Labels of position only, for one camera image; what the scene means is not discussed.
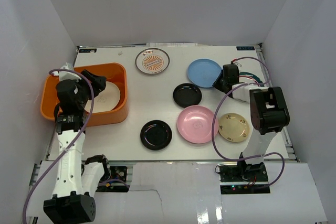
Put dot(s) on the black plate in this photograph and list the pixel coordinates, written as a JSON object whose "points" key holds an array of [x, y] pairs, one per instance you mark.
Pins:
{"points": [[187, 94], [156, 135]]}

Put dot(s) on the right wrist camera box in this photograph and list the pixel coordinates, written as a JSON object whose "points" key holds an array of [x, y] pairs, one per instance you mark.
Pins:
{"points": [[235, 62]]}

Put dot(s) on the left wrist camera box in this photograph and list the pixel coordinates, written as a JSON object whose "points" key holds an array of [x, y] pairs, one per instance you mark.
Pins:
{"points": [[65, 75]]}

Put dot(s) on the pink plate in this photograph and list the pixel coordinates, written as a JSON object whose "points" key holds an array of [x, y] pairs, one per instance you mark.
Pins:
{"points": [[194, 124]]}

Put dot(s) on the beige plate with calligraphy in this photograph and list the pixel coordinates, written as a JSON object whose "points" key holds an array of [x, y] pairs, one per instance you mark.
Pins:
{"points": [[233, 127]]}

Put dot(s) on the white plate green rim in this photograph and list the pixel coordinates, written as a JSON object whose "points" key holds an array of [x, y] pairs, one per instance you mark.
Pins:
{"points": [[248, 77]]}

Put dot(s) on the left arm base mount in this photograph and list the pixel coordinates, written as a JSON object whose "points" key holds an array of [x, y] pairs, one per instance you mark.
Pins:
{"points": [[122, 173]]}

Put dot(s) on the left blue table label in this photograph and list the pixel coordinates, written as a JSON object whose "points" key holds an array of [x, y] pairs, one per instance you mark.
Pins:
{"points": [[87, 50]]}

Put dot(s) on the light blue plate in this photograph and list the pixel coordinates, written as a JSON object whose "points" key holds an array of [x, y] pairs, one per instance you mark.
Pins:
{"points": [[203, 72]]}

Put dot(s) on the right blue table label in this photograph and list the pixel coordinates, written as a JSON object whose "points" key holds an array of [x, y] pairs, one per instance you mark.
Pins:
{"points": [[245, 48]]}

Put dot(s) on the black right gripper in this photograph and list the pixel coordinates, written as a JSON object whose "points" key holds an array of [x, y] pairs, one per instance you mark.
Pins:
{"points": [[217, 85]]}

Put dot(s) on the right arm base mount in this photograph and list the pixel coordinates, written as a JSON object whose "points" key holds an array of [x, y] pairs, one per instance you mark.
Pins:
{"points": [[234, 181]]}

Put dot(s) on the orange plastic bin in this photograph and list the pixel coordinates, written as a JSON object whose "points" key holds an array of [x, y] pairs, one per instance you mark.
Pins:
{"points": [[114, 72]]}

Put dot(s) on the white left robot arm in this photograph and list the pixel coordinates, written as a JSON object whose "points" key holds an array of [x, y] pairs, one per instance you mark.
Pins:
{"points": [[73, 195]]}

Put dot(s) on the blue table label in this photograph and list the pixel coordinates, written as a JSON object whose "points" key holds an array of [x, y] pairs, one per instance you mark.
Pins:
{"points": [[87, 50], [245, 48]]}

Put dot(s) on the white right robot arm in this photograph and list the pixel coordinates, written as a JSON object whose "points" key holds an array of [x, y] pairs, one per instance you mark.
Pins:
{"points": [[268, 114]]}

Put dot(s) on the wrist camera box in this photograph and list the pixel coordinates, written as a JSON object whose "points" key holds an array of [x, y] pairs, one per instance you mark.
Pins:
{"points": [[235, 62], [65, 75]]}

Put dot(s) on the cream plate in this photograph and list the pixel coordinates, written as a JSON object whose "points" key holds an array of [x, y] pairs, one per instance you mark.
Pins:
{"points": [[108, 99]]}

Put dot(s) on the orange sunburst patterned plate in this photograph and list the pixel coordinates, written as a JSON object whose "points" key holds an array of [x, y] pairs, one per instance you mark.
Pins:
{"points": [[152, 61]]}

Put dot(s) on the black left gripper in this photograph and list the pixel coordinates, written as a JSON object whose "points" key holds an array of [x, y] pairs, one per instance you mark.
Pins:
{"points": [[97, 82]]}

